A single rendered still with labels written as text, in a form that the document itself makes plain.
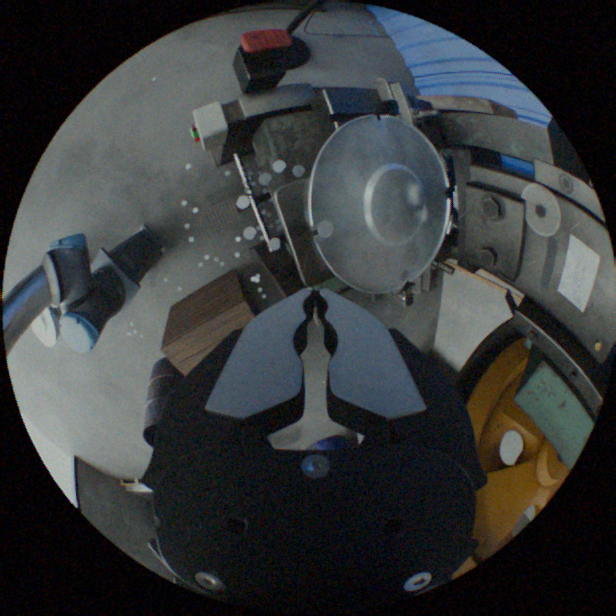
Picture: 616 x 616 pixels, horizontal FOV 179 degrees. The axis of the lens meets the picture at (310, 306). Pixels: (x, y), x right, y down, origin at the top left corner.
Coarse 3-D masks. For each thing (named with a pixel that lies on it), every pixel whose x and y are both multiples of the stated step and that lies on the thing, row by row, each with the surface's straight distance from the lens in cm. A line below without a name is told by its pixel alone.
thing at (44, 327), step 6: (42, 318) 123; (48, 318) 119; (36, 324) 131; (42, 324) 126; (48, 324) 122; (36, 330) 136; (42, 330) 129; (48, 330) 124; (54, 330) 120; (36, 336) 139; (42, 336) 133; (48, 336) 127; (54, 336) 123; (42, 342) 137; (48, 342) 131; (54, 342) 126
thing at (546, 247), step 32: (480, 192) 27; (512, 192) 28; (544, 192) 26; (480, 224) 28; (512, 224) 26; (544, 224) 27; (576, 224) 28; (480, 256) 28; (512, 256) 27; (544, 256) 29; (576, 256) 28; (608, 256) 29; (544, 288) 30; (576, 288) 29; (608, 288) 30; (576, 320) 31; (608, 320) 31; (608, 352) 34
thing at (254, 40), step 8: (248, 32) 39; (256, 32) 39; (264, 32) 39; (272, 32) 39; (280, 32) 40; (240, 40) 38; (248, 40) 37; (256, 40) 37; (264, 40) 37; (272, 40) 37; (280, 40) 38; (288, 40) 38; (248, 48) 36; (256, 48) 36; (264, 48) 36; (272, 48) 36; (280, 48) 37; (288, 48) 38
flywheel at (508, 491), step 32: (512, 352) 61; (480, 384) 52; (512, 384) 60; (480, 416) 49; (512, 416) 57; (480, 448) 51; (544, 448) 59; (512, 480) 55; (544, 480) 60; (480, 512) 51; (512, 512) 57; (480, 544) 55
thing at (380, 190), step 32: (352, 128) 30; (416, 128) 39; (320, 160) 27; (352, 160) 29; (384, 160) 33; (416, 160) 38; (320, 192) 27; (352, 192) 29; (384, 192) 32; (416, 192) 37; (352, 224) 30; (384, 224) 32; (416, 224) 38; (352, 256) 31; (384, 256) 35; (416, 256) 41; (384, 288) 37
